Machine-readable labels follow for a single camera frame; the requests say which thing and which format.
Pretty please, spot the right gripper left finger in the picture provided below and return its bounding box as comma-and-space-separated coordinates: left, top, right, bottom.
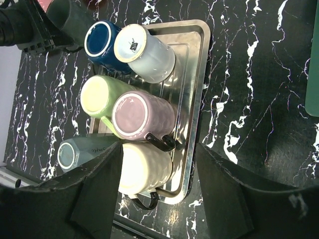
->
70, 142, 123, 239

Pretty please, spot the light green mug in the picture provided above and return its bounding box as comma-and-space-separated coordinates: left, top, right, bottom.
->
80, 75, 137, 139

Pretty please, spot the steel tray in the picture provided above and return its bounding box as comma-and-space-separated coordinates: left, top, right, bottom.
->
89, 19, 212, 205

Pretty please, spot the cream mug black handle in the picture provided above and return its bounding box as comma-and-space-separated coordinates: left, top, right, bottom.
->
119, 142, 173, 210

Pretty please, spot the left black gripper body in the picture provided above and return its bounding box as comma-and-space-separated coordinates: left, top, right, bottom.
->
0, 0, 54, 54

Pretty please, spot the dark green mat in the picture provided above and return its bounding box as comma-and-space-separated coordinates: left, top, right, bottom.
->
305, 13, 319, 117

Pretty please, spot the pink lilac mug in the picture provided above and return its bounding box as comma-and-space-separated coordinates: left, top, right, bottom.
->
112, 90, 176, 152

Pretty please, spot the dark grey mug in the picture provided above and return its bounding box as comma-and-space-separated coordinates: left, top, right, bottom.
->
46, 0, 92, 46

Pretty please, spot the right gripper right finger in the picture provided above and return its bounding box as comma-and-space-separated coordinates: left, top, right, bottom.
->
195, 143, 254, 239

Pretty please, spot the navy blue mug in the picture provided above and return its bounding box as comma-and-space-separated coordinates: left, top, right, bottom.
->
84, 20, 131, 75

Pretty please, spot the grey blue mug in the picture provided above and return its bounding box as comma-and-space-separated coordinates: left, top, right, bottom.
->
57, 133, 119, 173

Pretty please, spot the white grey mug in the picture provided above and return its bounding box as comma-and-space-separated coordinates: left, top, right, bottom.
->
114, 24, 176, 84

